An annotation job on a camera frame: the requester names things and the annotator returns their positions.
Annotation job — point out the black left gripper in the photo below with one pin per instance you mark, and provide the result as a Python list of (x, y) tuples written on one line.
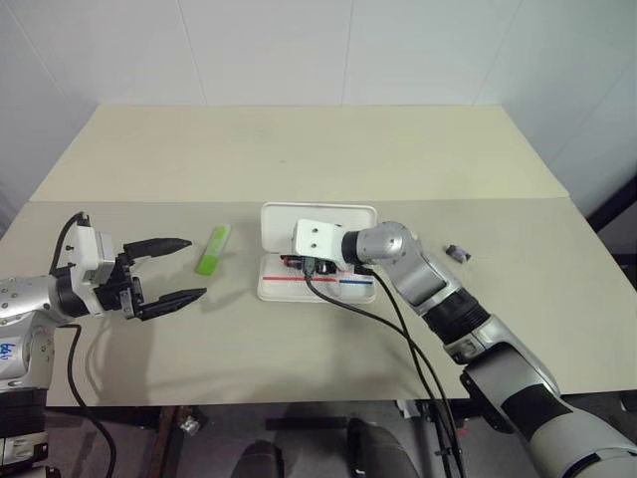
[(122, 294)]

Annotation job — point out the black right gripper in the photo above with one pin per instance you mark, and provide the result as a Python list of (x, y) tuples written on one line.
[(321, 266)]

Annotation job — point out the red marker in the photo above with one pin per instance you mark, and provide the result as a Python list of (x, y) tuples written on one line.
[(284, 259)]

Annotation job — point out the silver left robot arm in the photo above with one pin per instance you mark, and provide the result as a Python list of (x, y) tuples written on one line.
[(26, 295)]

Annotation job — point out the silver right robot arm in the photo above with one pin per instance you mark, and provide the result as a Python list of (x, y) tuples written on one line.
[(413, 271)]

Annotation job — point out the white pencil case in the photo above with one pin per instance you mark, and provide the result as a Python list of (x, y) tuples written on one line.
[(278, 226)]

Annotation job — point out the green marker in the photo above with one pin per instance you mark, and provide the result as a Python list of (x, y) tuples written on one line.
[(213, 251)]

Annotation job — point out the small silver metal part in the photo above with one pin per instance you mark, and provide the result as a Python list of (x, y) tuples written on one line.
[(190, 425)]

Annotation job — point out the black table crossbar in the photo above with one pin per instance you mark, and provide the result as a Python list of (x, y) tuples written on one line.
[(304, 424)]

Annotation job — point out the small dark purple object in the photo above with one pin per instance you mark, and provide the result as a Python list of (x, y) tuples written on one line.
[(458, 253)]

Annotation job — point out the black table leg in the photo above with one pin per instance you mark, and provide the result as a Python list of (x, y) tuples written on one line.
[(168, 443)]

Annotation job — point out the dark rounded shape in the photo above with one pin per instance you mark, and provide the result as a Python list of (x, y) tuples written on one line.
[(380, 448), (259, 460)]

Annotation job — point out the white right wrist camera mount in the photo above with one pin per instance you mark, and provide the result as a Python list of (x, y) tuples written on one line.
[(316, 239)]

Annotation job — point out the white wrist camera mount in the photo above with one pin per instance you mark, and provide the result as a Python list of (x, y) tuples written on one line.
[(316, 239), (87, 249)]

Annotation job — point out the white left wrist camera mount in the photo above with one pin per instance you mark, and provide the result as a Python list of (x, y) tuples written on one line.
[(87, 249)]

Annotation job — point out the black frame beside table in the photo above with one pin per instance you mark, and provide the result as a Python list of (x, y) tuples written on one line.
[(614, 234)]

